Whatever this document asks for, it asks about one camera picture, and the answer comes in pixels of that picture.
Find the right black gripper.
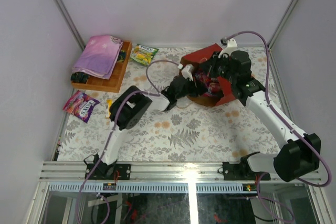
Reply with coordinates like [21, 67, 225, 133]
[198, 51, 237, 84]

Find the red paper bag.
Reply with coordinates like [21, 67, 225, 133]
[180, 44, 236, 107]

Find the green Fox's candy bag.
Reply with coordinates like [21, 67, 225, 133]
[130, 44, 159, 66]

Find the wooden organizer tray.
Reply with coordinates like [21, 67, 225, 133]
[71, 41, 132, 93]

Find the small yellow snack packet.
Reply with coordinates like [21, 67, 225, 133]
[106, 99, 113, 118]

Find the purple Fox's candy bag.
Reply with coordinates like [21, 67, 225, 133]
[62, 90, 100, 123]

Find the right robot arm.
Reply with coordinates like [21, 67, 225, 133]
[200, 50, 321, 182]

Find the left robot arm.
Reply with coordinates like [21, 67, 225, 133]
[97, 76, 206, 179]

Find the folded purple cloth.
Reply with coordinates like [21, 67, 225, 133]
[72, 35, 123, 79]

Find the dark patterned cloth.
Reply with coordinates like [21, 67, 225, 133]
[70, 72, 90, 84]

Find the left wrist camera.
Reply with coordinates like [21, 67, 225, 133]
[178, 63, 195, 81]

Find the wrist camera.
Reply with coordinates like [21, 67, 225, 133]
[219, 38, 238, 58]
[178, 63, 195, 81]

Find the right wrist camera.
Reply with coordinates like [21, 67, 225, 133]
[219, 38, 238, 58]

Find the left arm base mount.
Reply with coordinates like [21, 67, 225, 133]
[85, 162, 131, 180]

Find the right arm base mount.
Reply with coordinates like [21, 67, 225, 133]
[222, 162, 256, 181]

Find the aluminium frame rail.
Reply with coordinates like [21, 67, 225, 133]
[39, 161, 322, 193]

